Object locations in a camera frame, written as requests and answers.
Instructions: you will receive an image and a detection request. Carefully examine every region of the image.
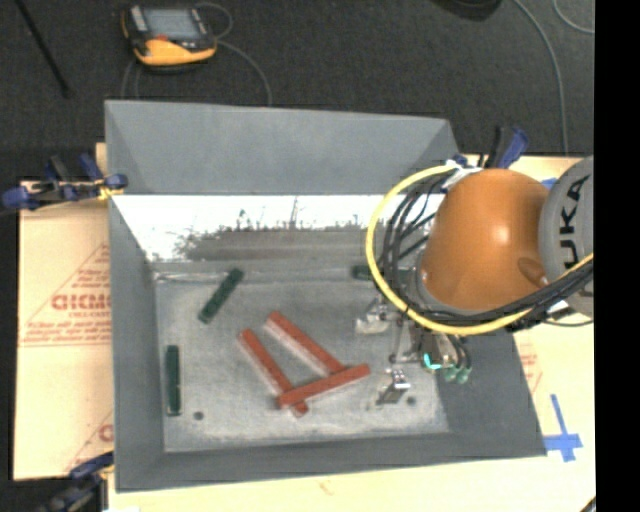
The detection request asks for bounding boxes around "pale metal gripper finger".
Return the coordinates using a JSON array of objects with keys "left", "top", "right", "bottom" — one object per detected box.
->
[
  {"left": 354, "top": 305, "right": 391, "bottom": 335},
  {"left": 375, "top": 368, "right": 412, "bottom": 406}
]

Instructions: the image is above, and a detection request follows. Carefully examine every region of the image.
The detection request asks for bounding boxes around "grey metal bin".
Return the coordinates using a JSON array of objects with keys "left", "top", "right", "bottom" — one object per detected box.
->
[{"left": 103, "top": 99, "right": 547, "bottom": 492}]

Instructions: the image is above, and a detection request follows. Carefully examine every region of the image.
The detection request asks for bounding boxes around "red-brown flat block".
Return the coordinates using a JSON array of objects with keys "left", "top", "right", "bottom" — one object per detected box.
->
[
  {"left": 275, "top": 363, "right": 372, "bottom": 411},
  {"left": 264, "top": 310, "right": 348, "bottom": 378},
  {"left": 236, "top": 328, "right": 311, "bottom": 418}
]

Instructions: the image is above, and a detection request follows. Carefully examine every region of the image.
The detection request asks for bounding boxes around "brown cardboard board red print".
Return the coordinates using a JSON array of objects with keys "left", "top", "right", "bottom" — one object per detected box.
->
[{"left": 12, "top": 142, "right": 595, "bottom": 482}]

